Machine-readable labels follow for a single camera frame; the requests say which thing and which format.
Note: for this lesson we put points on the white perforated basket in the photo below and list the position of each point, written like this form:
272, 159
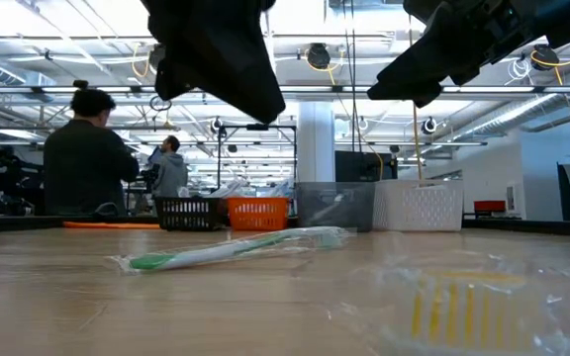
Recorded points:
418, 207

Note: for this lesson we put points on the orange toothbrush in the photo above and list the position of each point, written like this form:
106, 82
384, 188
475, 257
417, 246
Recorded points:
453, 311

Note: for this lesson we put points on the red box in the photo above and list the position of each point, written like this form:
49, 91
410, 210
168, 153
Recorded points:
489, 206

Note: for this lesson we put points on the grey translucent bin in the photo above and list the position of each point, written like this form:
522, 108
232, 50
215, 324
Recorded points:
334, 207

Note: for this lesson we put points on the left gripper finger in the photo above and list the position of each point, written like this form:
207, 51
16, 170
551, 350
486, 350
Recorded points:
245, 89
171, 79

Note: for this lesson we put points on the black perforated basket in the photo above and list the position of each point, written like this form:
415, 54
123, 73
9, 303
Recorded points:
188, 215

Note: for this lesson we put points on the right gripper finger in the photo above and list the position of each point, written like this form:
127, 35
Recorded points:
413, 74
426, 99

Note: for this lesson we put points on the orange perforated basket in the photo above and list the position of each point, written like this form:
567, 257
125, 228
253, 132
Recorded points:
257, 213

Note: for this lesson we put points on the silver ventilation duct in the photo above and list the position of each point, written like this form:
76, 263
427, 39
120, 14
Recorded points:
512, 115

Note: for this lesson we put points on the person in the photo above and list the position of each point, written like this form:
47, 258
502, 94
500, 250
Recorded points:
87, 158
171, 170

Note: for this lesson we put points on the black stand frame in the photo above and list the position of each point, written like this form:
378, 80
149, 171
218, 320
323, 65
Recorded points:
219, 163

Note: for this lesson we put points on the black monitor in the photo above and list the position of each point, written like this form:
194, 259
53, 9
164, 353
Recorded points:
364, 167

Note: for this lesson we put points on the long ceiling light strip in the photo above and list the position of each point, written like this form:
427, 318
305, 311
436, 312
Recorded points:
512, 90

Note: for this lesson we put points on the orange flat mat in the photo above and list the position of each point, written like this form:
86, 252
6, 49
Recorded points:
112, 225

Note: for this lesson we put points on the white building column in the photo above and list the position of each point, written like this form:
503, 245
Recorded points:
314, 143

